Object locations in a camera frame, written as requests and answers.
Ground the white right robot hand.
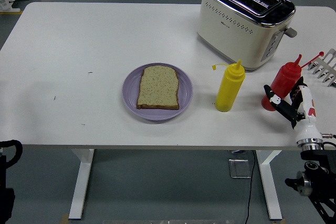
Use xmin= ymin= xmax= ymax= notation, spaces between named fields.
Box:
xmin=263 ymin=76 xmax=322 ymax=145

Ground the red squeeze bottle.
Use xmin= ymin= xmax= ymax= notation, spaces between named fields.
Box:
xmin=261 ymin=51 xmax=325 ymax=112

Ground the speckled bread slice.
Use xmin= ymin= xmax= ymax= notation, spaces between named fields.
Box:
xmin=135 ymin=65 xmax=182 ymax=111

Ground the silver metal toast rack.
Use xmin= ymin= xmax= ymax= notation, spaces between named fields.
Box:
xmin=307 ymin=48 xmax=336 ymax=89

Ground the white table leg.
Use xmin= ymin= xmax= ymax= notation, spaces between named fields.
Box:
xmin=68 ymin=148 xmax=96 ymax=220
xmin=255 ymin=150 xmax=284 ymax=221

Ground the grey metal floor plate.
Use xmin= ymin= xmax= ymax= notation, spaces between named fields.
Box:
xmin=228 ymin=158 xmax=253 ymax=179

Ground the yellow squeeze bottle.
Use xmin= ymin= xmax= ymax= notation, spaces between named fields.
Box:
xmin=212 ymin=59 xmax=246 ymax=113

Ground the cream and chrome toaster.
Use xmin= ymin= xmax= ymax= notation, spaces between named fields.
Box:
xmin=196 ymin=0 xmax=298 ymax=73

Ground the purple round plate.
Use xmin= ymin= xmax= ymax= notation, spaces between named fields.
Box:
xmin=122 ymin=62 xmax=194 ymax=122

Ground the thin black floor cable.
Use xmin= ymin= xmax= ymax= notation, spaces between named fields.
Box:
xmin=244 ymin=150 xmax=257 ymax=224

